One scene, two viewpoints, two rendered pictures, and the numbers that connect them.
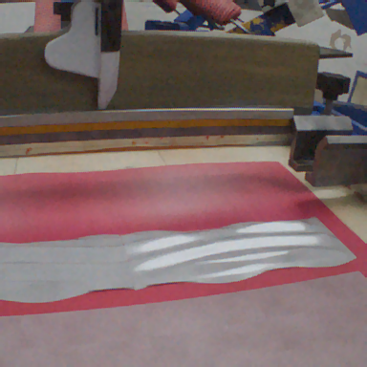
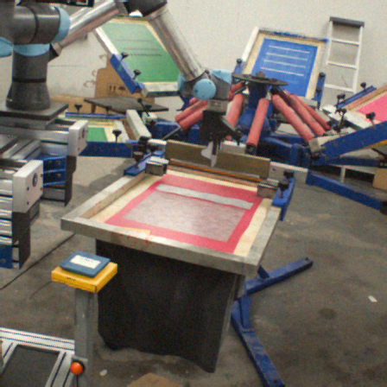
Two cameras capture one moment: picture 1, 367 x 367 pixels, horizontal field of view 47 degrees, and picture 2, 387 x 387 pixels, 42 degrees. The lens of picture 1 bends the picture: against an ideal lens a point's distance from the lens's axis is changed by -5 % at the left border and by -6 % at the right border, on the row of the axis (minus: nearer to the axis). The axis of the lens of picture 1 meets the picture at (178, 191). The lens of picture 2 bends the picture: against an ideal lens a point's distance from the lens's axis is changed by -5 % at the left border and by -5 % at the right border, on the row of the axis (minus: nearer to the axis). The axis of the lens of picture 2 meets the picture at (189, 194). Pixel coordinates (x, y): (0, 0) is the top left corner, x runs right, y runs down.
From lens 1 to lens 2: 166 cm
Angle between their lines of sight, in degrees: 29
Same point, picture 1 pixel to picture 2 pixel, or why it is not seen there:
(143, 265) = (205, 196)
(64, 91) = (205, 161)
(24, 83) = (196, 156)
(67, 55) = (206, 153)
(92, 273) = (195, 194)
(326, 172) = (259, 193)
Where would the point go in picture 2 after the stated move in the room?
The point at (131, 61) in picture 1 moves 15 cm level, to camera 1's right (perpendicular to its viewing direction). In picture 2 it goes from (220, 157) to (256, 168)
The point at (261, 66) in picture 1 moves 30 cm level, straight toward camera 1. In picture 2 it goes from (251, 164) to (197, 175)
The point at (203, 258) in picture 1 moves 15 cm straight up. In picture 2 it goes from (217, 199) to (222, 159)
